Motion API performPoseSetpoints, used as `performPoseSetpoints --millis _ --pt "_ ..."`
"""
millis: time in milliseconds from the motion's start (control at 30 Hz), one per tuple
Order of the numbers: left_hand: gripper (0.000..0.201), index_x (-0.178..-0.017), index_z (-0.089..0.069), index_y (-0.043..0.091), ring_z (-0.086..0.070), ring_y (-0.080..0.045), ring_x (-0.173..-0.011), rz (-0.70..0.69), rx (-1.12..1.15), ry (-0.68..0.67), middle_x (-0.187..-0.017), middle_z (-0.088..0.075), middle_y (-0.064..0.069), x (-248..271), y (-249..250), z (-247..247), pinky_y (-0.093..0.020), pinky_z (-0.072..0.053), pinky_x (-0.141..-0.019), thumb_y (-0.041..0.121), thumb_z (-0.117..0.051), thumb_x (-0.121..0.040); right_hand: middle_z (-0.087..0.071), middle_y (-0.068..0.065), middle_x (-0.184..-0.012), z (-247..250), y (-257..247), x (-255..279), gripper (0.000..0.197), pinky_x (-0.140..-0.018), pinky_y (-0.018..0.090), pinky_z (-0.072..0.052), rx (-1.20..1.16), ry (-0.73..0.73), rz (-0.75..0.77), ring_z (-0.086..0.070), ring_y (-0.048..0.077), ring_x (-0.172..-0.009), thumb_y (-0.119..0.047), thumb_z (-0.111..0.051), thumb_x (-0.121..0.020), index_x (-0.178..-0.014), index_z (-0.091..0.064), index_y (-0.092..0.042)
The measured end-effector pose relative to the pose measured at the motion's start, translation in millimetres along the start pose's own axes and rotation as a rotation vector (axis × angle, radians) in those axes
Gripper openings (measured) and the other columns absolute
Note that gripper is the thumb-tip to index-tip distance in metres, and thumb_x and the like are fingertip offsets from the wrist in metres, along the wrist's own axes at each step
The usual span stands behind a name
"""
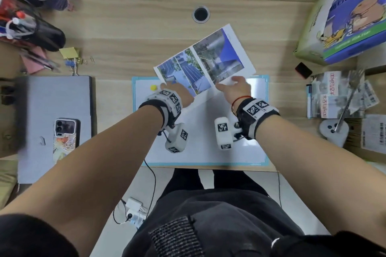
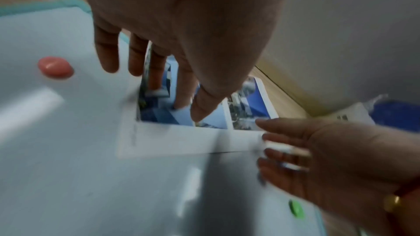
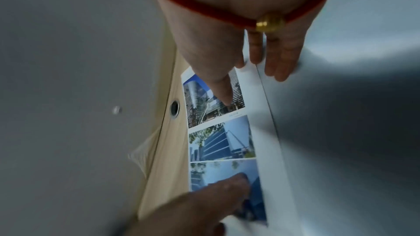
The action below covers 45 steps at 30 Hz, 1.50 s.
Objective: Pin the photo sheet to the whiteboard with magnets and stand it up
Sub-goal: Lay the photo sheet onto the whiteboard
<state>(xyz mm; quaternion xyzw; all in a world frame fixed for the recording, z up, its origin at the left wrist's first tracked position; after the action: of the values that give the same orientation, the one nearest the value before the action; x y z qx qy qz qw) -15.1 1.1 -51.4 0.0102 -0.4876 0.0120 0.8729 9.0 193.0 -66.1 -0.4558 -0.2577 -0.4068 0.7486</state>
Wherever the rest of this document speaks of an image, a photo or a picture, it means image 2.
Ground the person's right hand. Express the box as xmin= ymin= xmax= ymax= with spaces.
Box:
xmin=255 ymin=117 xmax=420 ymax=236

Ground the person's left hand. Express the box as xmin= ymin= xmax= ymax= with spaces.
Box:
xmin=75 ymin=0 xmax=293 ymax=124

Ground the green round magnet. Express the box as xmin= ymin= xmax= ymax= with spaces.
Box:
xmin=287 ymin=199 xmax=306 ymax=221

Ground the printed page with building photos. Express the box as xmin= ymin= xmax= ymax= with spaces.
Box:
xmin=116 ymin=45 xmax=280 ymax=160

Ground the pink round magnet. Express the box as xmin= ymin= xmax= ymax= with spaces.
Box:
xmin=37 ymin=56 xmax=75 ymax=80

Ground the white magnetic board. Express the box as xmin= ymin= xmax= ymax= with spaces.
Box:
xmin=0 ymin=0 xmax=329 ymax=236

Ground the blue and white box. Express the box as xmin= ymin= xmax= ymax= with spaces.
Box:
xmin=373 ymin=97 xmax=420 ymax=134

